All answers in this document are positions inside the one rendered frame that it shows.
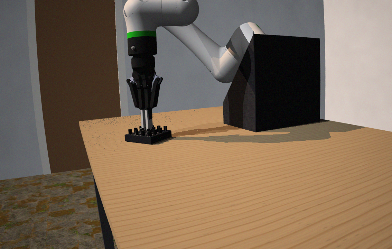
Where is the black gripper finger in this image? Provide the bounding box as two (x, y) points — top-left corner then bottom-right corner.
(142, 74), (163, 129)
(127, 75), (146, 130)

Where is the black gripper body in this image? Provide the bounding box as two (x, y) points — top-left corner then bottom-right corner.
(131, 56), (156, 85)

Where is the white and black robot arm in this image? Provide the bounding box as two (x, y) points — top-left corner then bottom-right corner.
(123, 0), (265, 83)

